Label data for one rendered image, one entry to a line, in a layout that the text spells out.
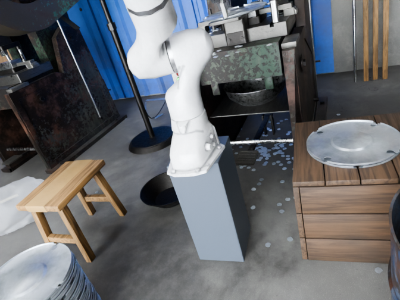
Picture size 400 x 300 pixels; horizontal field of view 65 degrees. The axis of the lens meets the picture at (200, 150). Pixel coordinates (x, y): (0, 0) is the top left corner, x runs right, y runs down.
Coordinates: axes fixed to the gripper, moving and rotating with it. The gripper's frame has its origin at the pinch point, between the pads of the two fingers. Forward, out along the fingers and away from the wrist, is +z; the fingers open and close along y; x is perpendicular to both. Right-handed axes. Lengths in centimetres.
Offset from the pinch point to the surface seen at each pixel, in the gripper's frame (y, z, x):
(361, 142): 43, 24, -56
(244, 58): 4.1, 21.3, -6.7
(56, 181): -82, 27, -59
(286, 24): 23.4, 15.7, 3.0
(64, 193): -71, 23, -67
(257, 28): 11.0, 15.6, 4.9
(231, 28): 0.1, 12.6, 4.6
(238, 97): -3.9, 45.3, -6.5
